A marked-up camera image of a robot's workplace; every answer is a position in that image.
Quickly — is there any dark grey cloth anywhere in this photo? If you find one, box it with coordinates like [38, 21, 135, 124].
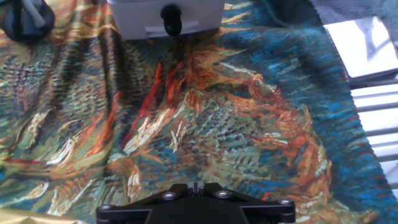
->
[310, 0, 398, 27]

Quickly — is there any sunflower painting tablecloth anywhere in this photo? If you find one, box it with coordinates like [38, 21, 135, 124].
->
[0, 0, 398, 224]

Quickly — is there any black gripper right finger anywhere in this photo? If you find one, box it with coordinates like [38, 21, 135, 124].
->
[196, 182, 296, 224]

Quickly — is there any black mesh pen holder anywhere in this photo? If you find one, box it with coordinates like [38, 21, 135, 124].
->
[0, 0, 56, 43]

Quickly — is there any grey marker with blue cap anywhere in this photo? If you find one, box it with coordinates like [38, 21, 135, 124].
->
[21, 0, 47, 29]

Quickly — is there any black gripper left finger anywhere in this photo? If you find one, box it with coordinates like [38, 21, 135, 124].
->
[96, 182, 197, 224]

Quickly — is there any white drawer with black knob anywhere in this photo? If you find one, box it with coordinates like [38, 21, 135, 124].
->
[107, 0, 226, 41]

